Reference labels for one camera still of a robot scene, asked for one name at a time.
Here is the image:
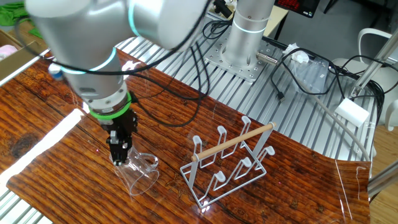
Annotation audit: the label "aluminium frame post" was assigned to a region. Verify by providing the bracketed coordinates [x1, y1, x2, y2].
[368, 160, 398, 197]

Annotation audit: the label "clear glass cup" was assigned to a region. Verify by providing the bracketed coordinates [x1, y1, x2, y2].
[112, 146, 160, 197]

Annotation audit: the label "brown cardboard box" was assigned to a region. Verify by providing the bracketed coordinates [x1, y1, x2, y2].
[0, 29, 50, 86]

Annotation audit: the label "black usb cable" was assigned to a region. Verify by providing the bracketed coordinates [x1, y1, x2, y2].
[269, 48, 315, 103]

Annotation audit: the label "white plastic chair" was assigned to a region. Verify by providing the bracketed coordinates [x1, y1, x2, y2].
[331, 27, 398, 131]

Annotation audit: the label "black cable bundle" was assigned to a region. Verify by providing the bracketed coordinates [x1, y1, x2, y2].
[322, 54, 398, 125]

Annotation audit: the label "black display red digits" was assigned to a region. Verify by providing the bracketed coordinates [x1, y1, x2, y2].
[275, 0, 321, 19]

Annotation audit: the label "pink soft item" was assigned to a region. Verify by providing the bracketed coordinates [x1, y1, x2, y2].
[0, 44, 19, 62]

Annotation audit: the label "grey blue wrist camera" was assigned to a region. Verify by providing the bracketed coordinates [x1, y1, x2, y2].
[48, 63, 65, 82]

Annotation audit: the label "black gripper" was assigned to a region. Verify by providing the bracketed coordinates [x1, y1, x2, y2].
[99, 108, 139, 166]

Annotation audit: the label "white wire cup rack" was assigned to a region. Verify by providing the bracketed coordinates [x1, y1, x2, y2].
[179, 115, 277, 209]

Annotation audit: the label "green cloth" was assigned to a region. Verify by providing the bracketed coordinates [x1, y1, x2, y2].
[0, 1, 41, 38]

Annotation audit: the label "wood grain table mat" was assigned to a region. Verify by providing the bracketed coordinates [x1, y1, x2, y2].
[0, 48, 373, 224]

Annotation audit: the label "grey flexible hose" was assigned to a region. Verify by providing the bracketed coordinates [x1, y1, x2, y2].
[297, 79, 373, 162]

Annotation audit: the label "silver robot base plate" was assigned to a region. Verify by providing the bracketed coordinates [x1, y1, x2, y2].
[205, 33, 280, 83]

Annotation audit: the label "slanted aluminium frame strut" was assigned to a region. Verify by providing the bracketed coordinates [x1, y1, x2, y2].
[350, 36, 398, 98]

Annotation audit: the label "white foam block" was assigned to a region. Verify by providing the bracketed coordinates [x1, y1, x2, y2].
[334, 97, 371, 128]

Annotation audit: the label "beige desk top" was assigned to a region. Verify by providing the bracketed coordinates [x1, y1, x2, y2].
[264, 4, 290, 38]

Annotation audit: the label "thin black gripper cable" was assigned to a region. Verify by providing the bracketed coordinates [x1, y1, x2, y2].
[132, 40, 212, 128]

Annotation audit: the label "crumpled white paper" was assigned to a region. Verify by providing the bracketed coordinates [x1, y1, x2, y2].
[282, 42, 310, 63]

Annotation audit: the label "clear plastic bag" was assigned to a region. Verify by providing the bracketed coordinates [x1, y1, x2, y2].
[291, 57, 331, 95]

